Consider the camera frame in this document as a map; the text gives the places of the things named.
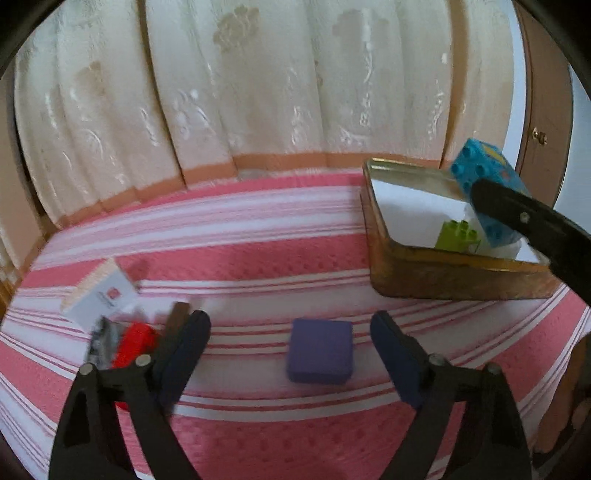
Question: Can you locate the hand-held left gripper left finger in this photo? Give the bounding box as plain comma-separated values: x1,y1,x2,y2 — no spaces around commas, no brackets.
48,309,212,480

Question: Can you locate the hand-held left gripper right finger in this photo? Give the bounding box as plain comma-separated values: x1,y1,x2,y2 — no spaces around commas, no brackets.
369,310,534,480

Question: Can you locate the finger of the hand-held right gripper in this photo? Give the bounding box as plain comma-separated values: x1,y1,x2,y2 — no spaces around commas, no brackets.
470,179,591,308

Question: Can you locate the red toy block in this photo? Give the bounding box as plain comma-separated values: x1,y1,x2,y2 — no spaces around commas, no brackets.
111,322,160,411

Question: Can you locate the green toy brick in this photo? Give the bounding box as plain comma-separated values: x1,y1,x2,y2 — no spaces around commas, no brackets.
436,220,482,254

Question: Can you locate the blue toy brick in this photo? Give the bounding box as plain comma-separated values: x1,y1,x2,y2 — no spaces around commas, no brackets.
450,137,532,247

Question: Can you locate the purple square block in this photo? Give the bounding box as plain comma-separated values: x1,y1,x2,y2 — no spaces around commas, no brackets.
285,318,355,385

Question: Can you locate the grey sparkly hair clip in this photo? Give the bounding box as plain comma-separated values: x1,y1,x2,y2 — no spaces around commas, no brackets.
87,318,126,371

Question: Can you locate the golden metal tin box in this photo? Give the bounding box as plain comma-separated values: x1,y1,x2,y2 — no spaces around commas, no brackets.
362,158,566,301

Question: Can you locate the small white cardboard box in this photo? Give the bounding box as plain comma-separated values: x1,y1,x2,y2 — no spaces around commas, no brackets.
61,257,140,334

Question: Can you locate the small brown block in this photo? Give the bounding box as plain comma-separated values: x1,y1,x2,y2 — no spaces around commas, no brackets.
165,302,191,342

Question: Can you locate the white paper liner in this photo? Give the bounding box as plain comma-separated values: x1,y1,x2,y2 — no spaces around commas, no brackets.
372,178,539,264

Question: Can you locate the brown wooden door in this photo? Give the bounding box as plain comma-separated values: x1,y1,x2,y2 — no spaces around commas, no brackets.
512,4,575,208

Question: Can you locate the pink striped cloth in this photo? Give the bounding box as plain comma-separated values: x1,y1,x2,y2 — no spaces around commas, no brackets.
0,168,591,480

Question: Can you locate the cream floral curtain orange hem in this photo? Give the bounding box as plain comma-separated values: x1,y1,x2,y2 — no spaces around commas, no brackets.
14,0,515,227

